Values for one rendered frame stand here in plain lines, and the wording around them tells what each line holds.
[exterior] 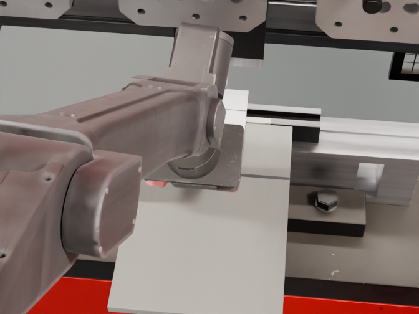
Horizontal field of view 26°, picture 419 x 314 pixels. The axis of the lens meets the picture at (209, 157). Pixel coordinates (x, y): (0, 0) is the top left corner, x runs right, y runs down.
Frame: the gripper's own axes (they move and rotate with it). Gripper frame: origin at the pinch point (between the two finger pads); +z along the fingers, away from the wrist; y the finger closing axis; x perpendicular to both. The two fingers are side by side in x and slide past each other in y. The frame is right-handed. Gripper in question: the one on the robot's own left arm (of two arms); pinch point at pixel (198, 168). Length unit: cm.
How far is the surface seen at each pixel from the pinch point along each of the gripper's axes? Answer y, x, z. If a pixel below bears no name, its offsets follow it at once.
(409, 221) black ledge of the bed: -26.1, 1.7, 15.4
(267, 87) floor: -5, -51, 140
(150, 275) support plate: 3.6, 12.6, -4.4
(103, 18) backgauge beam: 18.2, -26.1, 25.2
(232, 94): -2.6, -11.0, 7.4
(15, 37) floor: 68, -62, 145
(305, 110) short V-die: -11.7, -9.5, 6.9
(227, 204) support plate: -3.7, 3.7, 0.1
